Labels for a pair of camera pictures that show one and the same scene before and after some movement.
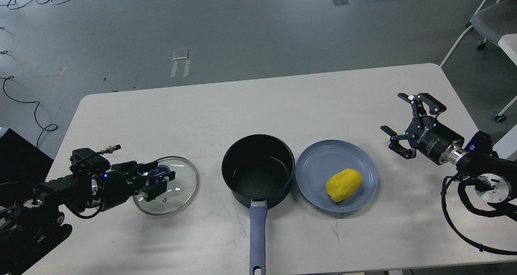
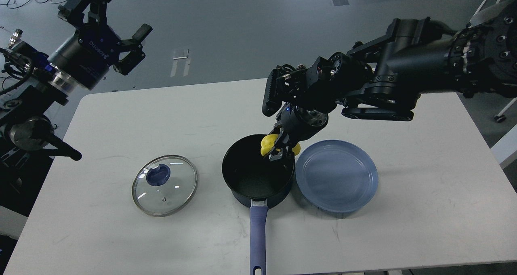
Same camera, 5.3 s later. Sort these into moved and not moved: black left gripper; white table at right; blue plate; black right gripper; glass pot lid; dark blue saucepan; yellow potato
Moved: black right gripper; yellow potato; black left gripper
Not moved: glass pot lid; dark blue saucepan; white table at right; blue plate
